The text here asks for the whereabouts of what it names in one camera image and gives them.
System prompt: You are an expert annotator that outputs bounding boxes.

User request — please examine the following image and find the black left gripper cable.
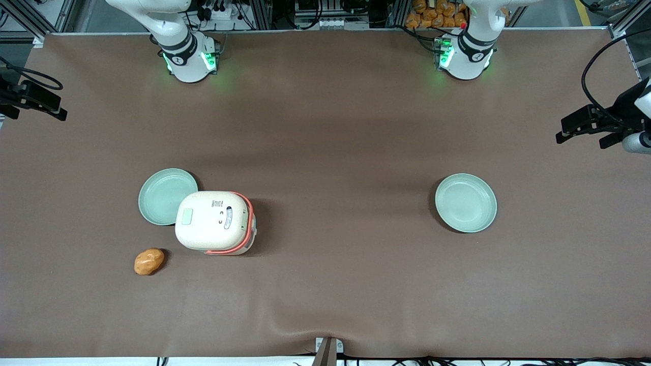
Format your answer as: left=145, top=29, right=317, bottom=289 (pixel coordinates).
left=581, top=28, right=651, bottom=128

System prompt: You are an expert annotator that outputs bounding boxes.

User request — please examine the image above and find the metal table clamp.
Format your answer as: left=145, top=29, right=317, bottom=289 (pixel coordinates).
left=314, top=337, right=344, bottom=366

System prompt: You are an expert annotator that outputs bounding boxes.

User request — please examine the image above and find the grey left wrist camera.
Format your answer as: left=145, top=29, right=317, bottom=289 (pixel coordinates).
left=622, top=131, right=651, bottom=155

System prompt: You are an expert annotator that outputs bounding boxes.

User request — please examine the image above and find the white power strip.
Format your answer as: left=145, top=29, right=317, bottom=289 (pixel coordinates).
left=196, top=0, right=246, bottom=22

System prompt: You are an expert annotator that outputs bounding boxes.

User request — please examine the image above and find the cream rice cooker orange trim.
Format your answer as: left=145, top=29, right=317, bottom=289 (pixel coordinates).
left=174, top=191, right=257, bottom=256

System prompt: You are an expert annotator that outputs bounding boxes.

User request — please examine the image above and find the aluminium frame post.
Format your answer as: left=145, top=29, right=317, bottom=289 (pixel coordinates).
left=0, top=0, right=77, bottom=42
left=608, top=0, right=651, bottom=82

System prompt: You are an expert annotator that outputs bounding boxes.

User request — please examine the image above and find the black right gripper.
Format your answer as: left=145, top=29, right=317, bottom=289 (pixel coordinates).
left=0, top=76, right=68, bottom=121

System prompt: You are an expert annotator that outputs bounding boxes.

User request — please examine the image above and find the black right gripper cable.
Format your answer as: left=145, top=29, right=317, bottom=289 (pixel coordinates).
left=0, top=55, right=65, bottom=91

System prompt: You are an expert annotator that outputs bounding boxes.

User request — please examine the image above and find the pale green plate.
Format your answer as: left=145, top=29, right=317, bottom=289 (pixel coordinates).
left=435, top=173, right=498, bottom=233
left=138, top=168, right=199, bottom=226

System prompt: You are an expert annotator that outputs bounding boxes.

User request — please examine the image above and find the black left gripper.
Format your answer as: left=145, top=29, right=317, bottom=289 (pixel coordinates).
left=555, top=77, right=651, bottom=149

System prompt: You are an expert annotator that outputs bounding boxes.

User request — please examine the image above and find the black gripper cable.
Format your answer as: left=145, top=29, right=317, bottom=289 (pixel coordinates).
left=581, top=28, right=651, bottom=128
left=0, top=55, right=65, bottom=91

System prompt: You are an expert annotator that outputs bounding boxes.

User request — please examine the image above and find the orange-brown potato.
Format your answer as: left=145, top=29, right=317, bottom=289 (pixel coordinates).
left=134, top=248, right=166, bottom=276

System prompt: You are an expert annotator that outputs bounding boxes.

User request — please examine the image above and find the brown table cloth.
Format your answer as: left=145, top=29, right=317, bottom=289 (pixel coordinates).
left=0, top=27, right=651, bottom=359

